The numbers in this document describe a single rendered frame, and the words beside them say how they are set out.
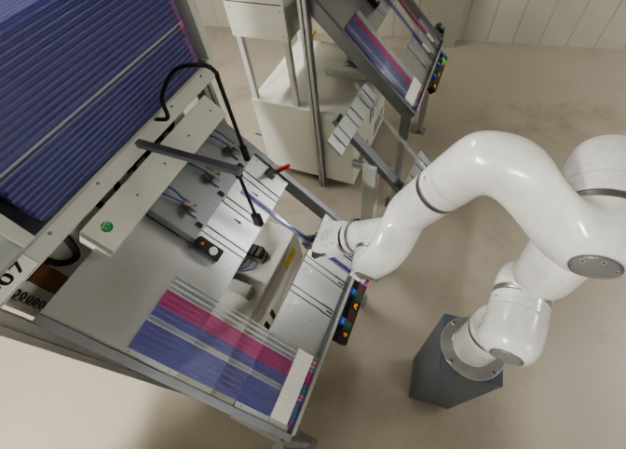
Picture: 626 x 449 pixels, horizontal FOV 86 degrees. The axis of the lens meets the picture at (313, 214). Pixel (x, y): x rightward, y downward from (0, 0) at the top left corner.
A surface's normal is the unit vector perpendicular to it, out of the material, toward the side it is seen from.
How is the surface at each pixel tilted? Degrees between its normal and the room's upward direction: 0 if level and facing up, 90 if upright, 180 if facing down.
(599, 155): 36
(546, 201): 63
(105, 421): 0
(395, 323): 0
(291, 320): 43
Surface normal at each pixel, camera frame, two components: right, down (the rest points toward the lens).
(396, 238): -0.03, 0.31
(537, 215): -0.94, 0.17
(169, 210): 0.55, -0.22
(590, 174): -0.66, -0.66
